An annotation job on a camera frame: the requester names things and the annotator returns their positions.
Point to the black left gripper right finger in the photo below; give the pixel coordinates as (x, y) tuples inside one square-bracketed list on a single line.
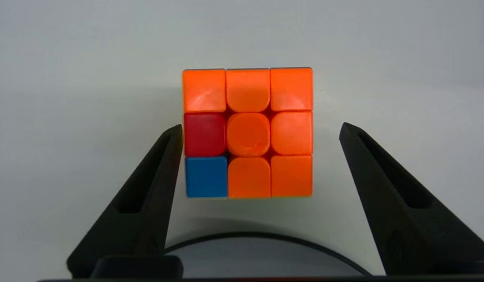
[(402, 207)]

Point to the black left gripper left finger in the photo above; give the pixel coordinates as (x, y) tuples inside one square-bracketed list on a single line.
[(144, 211)]

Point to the multicoloured rubiks cube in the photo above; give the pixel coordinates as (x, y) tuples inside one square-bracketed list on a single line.
[(248, 133)]

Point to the dark grey round plate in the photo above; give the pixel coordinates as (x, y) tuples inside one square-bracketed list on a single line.
[(261, 256)]

